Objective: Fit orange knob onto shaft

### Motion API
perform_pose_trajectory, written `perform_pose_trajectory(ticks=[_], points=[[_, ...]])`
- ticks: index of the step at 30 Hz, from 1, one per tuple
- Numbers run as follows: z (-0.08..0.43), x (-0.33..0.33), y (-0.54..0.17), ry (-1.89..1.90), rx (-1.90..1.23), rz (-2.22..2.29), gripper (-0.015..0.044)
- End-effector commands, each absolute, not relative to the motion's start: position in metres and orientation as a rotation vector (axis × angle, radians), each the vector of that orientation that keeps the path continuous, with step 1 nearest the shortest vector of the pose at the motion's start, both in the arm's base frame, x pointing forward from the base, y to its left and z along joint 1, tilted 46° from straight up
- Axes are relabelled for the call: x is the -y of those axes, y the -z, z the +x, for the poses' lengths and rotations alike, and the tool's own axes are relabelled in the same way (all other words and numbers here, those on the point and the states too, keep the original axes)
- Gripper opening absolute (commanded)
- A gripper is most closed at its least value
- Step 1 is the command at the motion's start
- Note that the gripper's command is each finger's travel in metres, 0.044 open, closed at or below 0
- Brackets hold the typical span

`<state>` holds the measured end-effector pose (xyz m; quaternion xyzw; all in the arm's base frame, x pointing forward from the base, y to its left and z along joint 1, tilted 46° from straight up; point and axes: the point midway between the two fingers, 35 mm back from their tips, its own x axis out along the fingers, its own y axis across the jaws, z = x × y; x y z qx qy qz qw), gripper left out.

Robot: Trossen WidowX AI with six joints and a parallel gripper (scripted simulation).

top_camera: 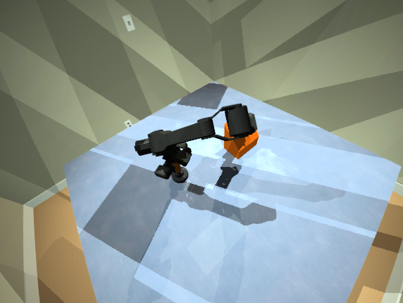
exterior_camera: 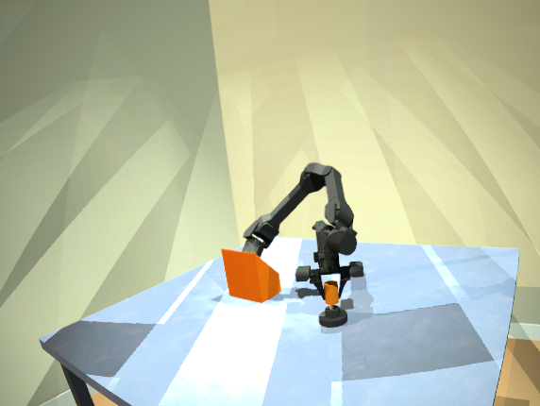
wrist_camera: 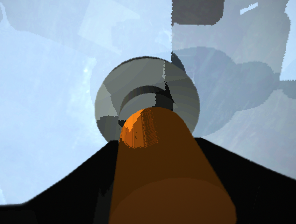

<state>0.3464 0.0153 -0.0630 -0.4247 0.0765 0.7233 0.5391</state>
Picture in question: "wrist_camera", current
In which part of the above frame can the orange cylinder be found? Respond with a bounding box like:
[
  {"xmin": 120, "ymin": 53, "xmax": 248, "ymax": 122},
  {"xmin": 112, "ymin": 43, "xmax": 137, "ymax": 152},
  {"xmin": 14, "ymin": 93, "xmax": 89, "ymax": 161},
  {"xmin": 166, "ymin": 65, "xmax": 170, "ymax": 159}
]
[{"xmin": 108, "ymin": 107, "xmax": 237, "ymax": 224}]

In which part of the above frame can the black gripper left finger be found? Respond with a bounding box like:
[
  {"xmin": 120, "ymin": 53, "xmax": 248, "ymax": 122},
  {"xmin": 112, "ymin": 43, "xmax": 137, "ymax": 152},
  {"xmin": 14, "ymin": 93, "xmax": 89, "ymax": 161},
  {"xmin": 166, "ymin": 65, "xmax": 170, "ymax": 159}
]
[{"xmin": 0, "ymin": 140, "xmax": 119, "ymax": 224}]

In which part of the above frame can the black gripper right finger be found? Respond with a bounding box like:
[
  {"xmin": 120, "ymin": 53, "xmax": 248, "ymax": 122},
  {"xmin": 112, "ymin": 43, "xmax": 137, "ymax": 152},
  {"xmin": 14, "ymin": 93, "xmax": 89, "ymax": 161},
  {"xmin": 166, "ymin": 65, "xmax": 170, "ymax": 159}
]
[{"xmin": 194, "ymin": 137, "xmax": 296, "ymax": 224}]

